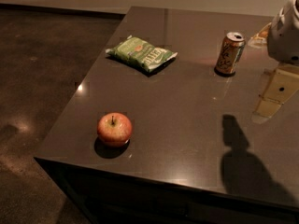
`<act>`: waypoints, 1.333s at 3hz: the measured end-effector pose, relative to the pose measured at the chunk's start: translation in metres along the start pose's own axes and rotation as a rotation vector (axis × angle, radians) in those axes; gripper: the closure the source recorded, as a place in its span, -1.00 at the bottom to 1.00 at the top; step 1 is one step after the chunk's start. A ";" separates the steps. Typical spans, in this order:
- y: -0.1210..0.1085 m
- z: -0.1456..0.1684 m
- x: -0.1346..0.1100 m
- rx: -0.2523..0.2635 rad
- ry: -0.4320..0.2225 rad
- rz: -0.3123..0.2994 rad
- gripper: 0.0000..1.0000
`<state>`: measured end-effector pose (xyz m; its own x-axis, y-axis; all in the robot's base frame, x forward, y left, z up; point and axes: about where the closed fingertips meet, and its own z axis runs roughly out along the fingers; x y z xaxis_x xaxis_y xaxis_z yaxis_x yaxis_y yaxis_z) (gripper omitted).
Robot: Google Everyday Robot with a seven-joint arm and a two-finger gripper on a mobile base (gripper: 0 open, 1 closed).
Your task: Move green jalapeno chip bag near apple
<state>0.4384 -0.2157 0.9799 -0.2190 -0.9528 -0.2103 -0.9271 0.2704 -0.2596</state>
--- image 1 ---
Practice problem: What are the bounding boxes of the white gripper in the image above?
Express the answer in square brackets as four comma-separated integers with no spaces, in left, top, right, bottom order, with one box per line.
[248,0,299,124]

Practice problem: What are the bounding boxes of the green jalapeno chip bag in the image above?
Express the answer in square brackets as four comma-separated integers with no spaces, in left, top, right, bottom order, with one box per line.
[106,35,178,73]

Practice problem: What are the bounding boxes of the dark table cabinet base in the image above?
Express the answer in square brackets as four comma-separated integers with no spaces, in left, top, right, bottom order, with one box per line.
[36,158,299,224]

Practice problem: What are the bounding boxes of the orange soda can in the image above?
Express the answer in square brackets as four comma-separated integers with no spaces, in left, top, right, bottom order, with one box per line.
[214,32,246,77]

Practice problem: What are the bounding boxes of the red yellow apple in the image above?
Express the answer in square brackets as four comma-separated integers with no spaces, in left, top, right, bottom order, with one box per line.
[97,112,133,147]

